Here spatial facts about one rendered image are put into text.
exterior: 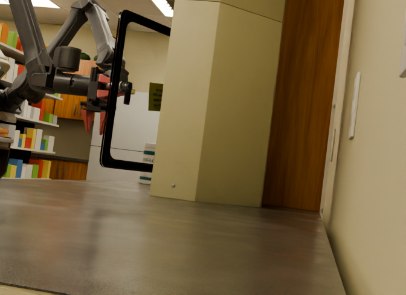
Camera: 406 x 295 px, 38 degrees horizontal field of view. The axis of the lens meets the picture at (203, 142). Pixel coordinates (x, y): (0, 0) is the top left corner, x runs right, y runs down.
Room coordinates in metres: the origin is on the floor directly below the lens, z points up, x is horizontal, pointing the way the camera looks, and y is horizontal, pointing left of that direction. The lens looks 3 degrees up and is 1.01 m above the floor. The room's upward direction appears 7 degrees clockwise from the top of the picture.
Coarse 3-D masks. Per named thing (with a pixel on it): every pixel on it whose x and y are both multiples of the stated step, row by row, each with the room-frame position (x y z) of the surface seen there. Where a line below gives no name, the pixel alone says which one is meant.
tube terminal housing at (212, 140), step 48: (192, 0) 1.37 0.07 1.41; (240, 0) 1.39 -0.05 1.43; (192, 48) 1.36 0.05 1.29; (240, 48) 1.40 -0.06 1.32; (192, 96) 1.36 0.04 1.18; (240, 96) 1.41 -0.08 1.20; (192, 144) 1.36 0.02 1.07; (240, 144) 1.42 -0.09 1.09; (192, 192) 1.35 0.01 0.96; (240, 192) 1.43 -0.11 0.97
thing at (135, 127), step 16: (128, 32) 1.46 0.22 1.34; (144, 32) 1.51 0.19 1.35; (128, 48) 1.47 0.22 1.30; (144, 48) 1.51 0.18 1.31; (160, 48) 1.56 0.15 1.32; (112, 64) 1.44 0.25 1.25; (128, 64) 1.47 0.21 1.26; (144, 64) 1.52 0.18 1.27; (160, 64) 1.57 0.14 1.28; (128, 80) 1.48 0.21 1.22; (144, 80) 1.53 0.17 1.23; (160, 80) 1.57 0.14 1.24; (144, 96) 1.53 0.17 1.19; (160, 96) 1.58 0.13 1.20; (128, 112) 1.49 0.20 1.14; (144, 112) 1.54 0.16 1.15; (128, 128) 1.50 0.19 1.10; (144, 128) 1.55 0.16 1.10; (112, 144) 1.46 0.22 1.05; (128, 144) 1.50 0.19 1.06; (144, 144) 1.55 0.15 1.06; (128, 160) 1.51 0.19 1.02; (144, 160) 1.56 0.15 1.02
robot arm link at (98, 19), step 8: (80, 0) 2.15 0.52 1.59; (88, 0) 2.11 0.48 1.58; (88, 8) 2.12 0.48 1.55; (96, 8) 2.11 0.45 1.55; (88, 16) 2.11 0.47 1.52; (96, 16) 2.08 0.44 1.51; (104, 16) 2.10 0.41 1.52; (96, 24) 2.05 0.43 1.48; (104, 24) 2.04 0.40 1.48; (96, 32) 2.02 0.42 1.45; (104, 32) 1.99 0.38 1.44; (96, 40) 1.99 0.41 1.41; (104, 40) 1.95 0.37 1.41; (112, 40) 1.98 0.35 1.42; (104, 48) 1.91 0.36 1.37; (112, 48) 1.92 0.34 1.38; (112, 56) 1.88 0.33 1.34
